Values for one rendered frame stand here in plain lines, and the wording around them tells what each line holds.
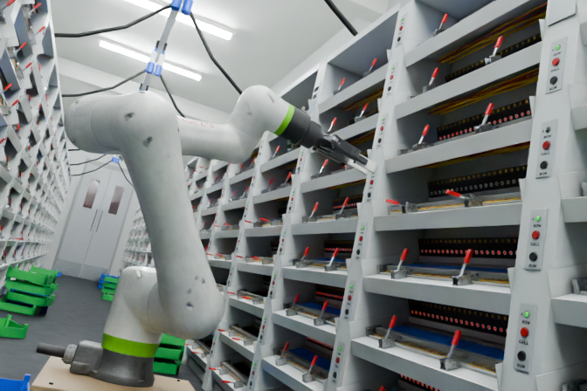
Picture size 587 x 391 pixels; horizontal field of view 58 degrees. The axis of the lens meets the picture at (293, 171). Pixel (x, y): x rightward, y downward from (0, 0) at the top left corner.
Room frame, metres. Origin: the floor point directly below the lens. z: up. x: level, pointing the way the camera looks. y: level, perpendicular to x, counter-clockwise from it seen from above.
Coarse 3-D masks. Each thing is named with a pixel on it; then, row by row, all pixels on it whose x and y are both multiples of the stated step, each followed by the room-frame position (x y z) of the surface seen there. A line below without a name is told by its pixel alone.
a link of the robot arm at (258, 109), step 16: (240, 96) 1.32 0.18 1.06; (256, 96) 1.29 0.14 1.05; (272, 96) 1.30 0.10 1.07; (240, 112) 1.32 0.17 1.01; (256, 112) 1.30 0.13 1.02; (272, 112) 1.31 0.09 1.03; (288, 112) 1.33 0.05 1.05; (240, 128) 1.34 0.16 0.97; (256, 128) 1.34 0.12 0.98; (272, 128) 1.35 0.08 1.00
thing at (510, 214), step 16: (480, 192) 1.43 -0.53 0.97; (496, 192) 1.37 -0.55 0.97; (512, 192) 1.32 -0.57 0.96; (384, 208) 1.64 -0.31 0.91; (480, 208) 1.18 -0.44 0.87; (496, 208) 1.13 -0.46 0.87; (512, 208) 1.09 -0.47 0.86; (384, 224) 1.58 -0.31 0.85; (400, 224) 1.50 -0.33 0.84; (416, 224) 1.43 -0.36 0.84; (432, 224) 1.36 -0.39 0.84; (448, 224) 1.30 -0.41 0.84; (464, 224) 1.24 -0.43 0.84; (480, 224) 1.19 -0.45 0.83; (496, 224) 1.14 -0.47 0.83; (512, 224) 1.10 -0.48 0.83
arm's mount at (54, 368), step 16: (48, 368) 1.19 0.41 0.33; (64, 368) 1.23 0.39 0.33; (32, 384) 1.03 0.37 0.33; (48, 384) 1.05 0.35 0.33; (64, 384) 1.08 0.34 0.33; (80, 384) 1.12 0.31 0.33; (96, 384) 1.15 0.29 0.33; (112, 384) 1.18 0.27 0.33; (160, 384) 1.30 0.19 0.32; (176, 384) 1.35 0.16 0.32
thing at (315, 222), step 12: (336, 204) 2.28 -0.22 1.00; (348, 204) 2.18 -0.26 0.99; (360, 204) 1.72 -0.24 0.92; (300, 216) 2.30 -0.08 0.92; (312, 216) 2.14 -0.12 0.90; (324, 216) 2.14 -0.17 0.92; (336, 216) 1.90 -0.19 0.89; (348, 216) 1.95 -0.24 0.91; (300, 228) 2.19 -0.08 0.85; (312, 228) 2.08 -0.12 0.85; (324, 228) 1.98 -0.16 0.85; (336, 228) 1.88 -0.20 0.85; (348, 228) 1.80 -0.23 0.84
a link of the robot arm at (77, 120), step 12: (96, 96) 1.04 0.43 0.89; (108, 96) 1.02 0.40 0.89; (72, 108) 1.04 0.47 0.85; (84, 108) 1.01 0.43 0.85; (72, 120) 1.03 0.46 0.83; (84, 120) 1.01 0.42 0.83; (72, 132) 1.04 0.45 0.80; (84, 132) 1.02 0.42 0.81; (84, 144) 1.05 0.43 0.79; (96, 144) 1.03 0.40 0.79
